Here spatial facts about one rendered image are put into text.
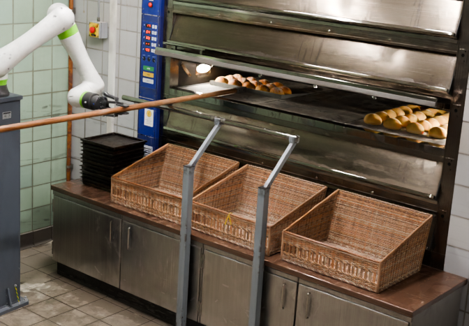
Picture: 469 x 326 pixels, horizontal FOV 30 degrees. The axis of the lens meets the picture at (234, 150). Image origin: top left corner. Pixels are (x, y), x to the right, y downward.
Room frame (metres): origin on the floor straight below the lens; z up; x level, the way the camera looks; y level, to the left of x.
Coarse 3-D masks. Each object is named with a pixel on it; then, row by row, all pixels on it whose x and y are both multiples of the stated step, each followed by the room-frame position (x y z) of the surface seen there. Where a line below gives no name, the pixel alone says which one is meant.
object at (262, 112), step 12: (180, 96) 5.11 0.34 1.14; (216, 96) 4.99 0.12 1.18; (240, 108) 4.83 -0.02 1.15; (252, 108) 4.77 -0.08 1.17; (264, 108) 4.73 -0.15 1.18; (288, 120) 4.62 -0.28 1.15; (300, 120) 4.57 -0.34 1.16; (312, 120) 4.52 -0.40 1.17; (324, 120) 4.52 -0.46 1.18; (336, 132) 4.43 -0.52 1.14; (348, 132) 4.38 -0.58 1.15; (360, 132) 4.34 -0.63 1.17; (372, 132) 4.30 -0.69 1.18; (396, 144) 4.21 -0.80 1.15; (408, 144) 4.17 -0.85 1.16; (420, 144) 4.13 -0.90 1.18; (432, 144) 4.13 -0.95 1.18
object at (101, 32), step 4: (92, 24) 5.49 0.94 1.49; (100, 24) 5.46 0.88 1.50; (104, 24) 5.49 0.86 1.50; (96, 28) 5.47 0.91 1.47; (100, 28) 5.47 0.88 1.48; (104, 28) 5.49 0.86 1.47; (96, 32) 5.47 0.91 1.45; (100, 32) 5.47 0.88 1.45; (104, 32) 5.49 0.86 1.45; (92, 36) 5.50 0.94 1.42; (96, 36) 5.47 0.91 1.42; (100, 36) 5.47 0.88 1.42; (104, 36) 5.49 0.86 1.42
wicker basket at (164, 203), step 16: (144, 160) 4.94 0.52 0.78; (176, 160) 5.04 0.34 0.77; (208, 160) 4.91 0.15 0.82; (224, 160) 4.84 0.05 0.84; (112, 176) 4.74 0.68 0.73; (128, 176) 4.85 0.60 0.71; (144, 176) 4.96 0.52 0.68; (160, 176) 5.06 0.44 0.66; (176, 176) 5.00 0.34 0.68; (208, 176) 4.87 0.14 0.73; (224, 176) 4.81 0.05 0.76; (112, 192) 4.74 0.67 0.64; (128, 192) 4.67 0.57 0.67; (144, 192) 4.59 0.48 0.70; (160, 192) 4.52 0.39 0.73; (176, 192) 4.97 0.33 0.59; (144, 208) 4.59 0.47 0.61; (160, 208) 4.65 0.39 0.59; (176, 208) 4.45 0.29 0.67; (224, 208) 4.70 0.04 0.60
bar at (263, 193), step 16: (128, 96) 4.86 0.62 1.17; (192, 112) 4.55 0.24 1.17; (256, 128) 4.28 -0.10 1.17; (208, 144) 4.38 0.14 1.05; (192, 160) 4.31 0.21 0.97; (192, 176) 4.27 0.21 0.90; (272, 176) 4.02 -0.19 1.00; (192, 192) 4.28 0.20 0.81; (256, 224) 3.97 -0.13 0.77; (256, 240) 3.97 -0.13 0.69; (256, 256) 3.97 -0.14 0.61; (256, 272) 3.96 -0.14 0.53; (256, 288) 3.96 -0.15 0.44; (256, 304) 3.95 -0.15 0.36; (176, 320) 4.27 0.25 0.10; (256, 320) 3.96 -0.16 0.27
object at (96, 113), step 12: (192, 96) 4.81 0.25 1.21; (204, 96) 4.89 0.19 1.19; (108, 108) 4.33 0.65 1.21; (120, 108) 4.38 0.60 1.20; (132, 108) 4.44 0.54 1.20; (36, 120) 3.97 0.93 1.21; (48, 120) 4.01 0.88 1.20; (60, 120) 4.07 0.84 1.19; (72, 120) 4.13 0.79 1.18; (0, 132) 3.80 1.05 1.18
